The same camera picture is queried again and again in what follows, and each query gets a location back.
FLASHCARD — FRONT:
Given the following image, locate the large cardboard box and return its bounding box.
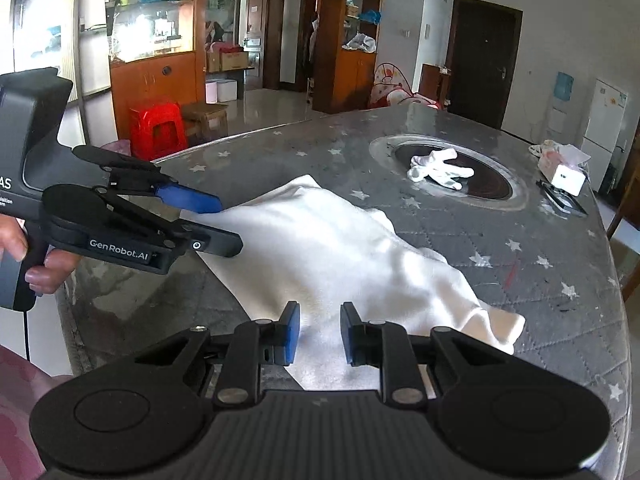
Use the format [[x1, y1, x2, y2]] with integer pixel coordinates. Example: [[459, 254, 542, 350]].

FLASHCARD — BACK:
[[220, 51, 250, 72]]

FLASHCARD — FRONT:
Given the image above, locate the red plastic stool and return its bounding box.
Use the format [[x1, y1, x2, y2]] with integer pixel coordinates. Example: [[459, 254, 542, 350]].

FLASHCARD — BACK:
[[129, 102, 189, 162]]

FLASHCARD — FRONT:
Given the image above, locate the pink baby rocker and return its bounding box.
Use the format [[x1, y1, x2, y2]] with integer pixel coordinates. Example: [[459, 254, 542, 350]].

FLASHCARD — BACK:
[[370, 62, 444, 110]]

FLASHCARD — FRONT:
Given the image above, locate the person's left hand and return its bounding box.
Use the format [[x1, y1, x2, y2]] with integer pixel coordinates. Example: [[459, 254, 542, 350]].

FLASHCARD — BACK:
[[0, 215, 82, 296]]

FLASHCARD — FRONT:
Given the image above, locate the wooden side table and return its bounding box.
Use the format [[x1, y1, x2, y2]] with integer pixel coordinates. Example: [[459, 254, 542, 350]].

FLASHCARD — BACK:
[[605, 160, 640, 302]]

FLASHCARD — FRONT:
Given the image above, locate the wooden bookcase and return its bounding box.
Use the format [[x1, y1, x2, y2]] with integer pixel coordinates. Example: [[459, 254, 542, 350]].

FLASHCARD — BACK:
[[314, 0, 387, 115]]

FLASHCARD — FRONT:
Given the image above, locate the white garment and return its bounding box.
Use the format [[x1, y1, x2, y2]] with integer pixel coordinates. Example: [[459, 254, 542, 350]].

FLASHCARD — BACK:
[[180, 174, 527, 394]]

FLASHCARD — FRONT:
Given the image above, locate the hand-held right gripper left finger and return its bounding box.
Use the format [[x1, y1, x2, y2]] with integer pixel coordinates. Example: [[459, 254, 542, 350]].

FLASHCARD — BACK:
[[135, 301, 301, 409]]

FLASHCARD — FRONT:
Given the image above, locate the wall painting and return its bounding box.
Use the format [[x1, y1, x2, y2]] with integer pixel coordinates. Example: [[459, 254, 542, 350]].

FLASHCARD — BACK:
[[206, 0, 239, 44]]

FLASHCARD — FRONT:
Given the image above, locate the white tissue box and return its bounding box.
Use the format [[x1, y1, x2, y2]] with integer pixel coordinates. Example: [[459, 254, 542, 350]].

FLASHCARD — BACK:
[[552, 162, 586, 197]]

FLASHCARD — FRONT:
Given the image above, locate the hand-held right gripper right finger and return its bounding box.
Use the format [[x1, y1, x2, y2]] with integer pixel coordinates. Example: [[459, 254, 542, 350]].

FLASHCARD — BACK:
[[340, 302, 506, 407]]

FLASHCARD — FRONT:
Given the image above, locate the pink plastic bag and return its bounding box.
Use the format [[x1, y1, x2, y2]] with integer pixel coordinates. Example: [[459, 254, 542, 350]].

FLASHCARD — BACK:
[[529, 140, 592, 177]]

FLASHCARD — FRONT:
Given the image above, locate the water dispenser with blue bottle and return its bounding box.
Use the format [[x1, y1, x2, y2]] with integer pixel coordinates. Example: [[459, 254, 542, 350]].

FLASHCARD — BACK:
[[547, 72, 575, 136]]

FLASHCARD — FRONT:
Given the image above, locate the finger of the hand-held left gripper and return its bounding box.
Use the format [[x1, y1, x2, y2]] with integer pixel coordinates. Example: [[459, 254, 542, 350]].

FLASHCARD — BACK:
[[95, 187, 244, 258], [72, 145, 223, 215]]

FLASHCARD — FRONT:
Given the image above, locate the grey star-print table cover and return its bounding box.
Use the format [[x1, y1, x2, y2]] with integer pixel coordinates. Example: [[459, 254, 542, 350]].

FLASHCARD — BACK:
[[55, 105, 633, 480]]

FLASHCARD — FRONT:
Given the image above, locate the black flat object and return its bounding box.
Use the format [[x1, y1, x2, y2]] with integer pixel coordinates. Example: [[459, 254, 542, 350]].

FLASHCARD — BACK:
[[536, 180, 589, 219]]

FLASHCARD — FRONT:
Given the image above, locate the dark entrance door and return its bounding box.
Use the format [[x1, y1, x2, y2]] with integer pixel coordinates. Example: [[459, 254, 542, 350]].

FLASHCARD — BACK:
[[446, 0, 524, 130]]

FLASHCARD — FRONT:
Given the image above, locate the small wooden cabinet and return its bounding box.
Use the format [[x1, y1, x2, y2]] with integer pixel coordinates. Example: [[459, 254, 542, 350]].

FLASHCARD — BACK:
[[417, 63, 451, 104]]

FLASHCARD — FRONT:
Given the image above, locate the person's pink clothing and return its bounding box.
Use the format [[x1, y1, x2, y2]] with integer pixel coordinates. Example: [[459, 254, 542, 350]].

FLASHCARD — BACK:
[[0, 344, 77, 480]]

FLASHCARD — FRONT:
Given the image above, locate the small wooden stool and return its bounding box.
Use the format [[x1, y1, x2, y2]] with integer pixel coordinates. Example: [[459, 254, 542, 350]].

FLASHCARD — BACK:
[[181, 102, 230, 144]]

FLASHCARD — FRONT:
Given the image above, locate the brown wooden interior door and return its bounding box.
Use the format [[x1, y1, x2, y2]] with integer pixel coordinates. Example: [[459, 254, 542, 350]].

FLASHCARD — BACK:
[[237, 0, 287, 91]]

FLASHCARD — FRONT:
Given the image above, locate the white plastic bag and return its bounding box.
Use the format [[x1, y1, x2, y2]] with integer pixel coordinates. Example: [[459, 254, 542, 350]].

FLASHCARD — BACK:
[[342, 33, 377, 54]]

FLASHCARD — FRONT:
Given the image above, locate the white refrigerator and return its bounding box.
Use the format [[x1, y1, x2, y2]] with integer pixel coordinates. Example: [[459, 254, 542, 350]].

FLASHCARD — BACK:
[[582, 77, 629, 194]]

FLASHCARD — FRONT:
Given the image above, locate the round black hotplate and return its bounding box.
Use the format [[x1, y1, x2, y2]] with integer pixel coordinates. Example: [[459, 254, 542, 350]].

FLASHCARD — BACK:
[[369, 134, 529, 212]]

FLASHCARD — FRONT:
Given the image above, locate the wooden display cabinet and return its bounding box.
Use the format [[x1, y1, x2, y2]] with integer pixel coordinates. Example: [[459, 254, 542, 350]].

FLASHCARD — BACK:
[[102, 0, 211, 149]]

